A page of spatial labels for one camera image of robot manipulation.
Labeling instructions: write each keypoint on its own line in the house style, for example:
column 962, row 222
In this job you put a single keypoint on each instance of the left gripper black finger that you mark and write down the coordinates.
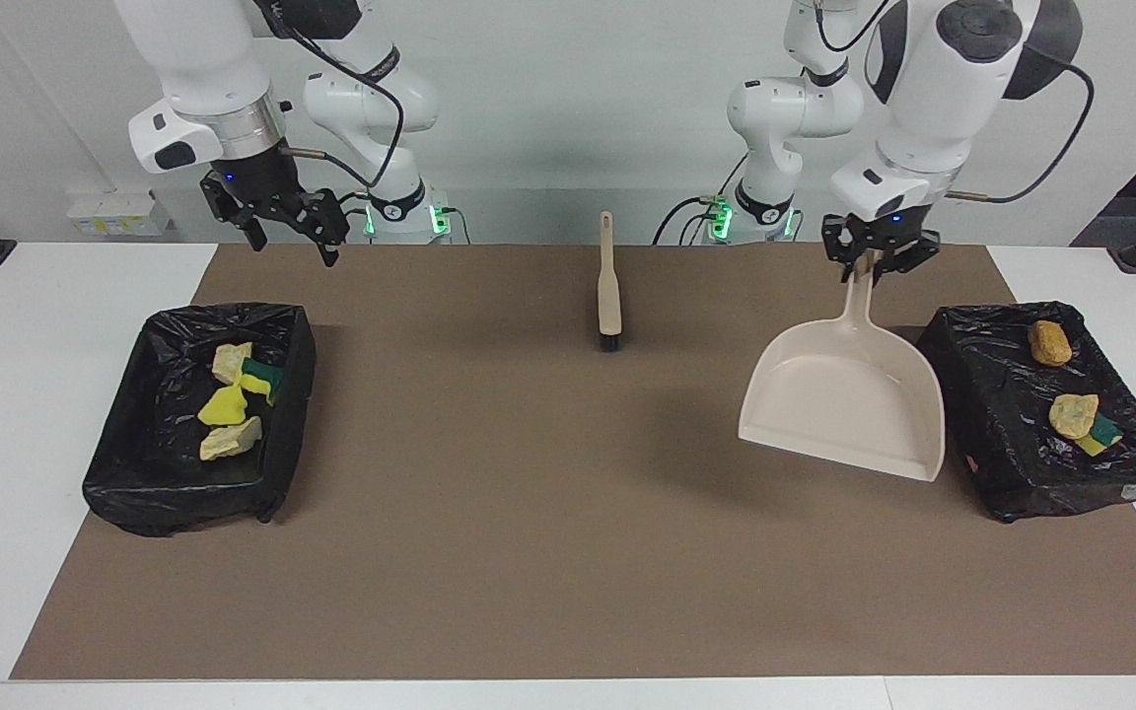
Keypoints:
column 898, row 264
column 842, row 266

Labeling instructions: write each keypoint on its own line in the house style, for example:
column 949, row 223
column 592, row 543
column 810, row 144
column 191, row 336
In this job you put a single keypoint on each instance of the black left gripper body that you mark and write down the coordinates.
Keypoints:
column 888, row 232

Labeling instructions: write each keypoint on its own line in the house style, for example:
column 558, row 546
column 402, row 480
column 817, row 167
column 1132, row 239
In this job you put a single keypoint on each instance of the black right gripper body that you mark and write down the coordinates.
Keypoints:
column 267, row 197

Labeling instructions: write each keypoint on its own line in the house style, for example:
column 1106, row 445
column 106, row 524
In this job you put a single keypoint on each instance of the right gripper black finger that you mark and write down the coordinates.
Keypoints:
column 331, row 251
column 256, row 235

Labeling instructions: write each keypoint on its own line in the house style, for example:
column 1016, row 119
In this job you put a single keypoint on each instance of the striped brown bread piece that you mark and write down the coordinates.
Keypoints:
column 231, row 363

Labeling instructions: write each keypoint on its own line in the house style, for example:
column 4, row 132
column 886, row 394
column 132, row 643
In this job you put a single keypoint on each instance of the beige plastic dustpan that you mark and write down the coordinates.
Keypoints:
column 844, row 404

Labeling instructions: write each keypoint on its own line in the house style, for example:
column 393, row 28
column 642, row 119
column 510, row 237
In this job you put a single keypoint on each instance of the yellow green sponge piece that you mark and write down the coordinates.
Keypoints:
column 262, row 375

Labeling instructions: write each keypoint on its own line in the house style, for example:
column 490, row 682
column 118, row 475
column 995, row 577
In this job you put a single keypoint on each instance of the brown bread nugget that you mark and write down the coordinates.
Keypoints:
column 1049, row 343

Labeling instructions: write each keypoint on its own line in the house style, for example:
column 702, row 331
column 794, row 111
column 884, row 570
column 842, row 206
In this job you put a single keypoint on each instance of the pale crinkled bread piece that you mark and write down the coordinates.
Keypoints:
column 231, row 440
column 1073, row 414

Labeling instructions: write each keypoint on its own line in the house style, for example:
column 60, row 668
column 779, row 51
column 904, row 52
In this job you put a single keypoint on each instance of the beige brush with black bristles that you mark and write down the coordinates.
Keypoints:
column 609, row 296

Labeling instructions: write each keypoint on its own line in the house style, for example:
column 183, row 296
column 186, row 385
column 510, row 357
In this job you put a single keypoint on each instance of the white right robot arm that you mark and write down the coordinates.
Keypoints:
column 203, row 69

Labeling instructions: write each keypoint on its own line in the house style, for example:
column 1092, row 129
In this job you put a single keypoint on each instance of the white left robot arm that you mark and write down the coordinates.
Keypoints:
column 933, row 108

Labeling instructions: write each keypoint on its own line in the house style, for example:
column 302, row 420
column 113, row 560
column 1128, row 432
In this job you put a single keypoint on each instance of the black bagged bin pink mark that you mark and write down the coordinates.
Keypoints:
column 1012, row 444

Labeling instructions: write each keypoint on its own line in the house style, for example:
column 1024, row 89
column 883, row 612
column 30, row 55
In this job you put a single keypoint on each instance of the brown table mat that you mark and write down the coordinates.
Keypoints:
column 568, row 611

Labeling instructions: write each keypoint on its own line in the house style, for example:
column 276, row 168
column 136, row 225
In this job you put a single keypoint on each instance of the white wall socket box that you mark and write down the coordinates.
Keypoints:
column 114, row 215

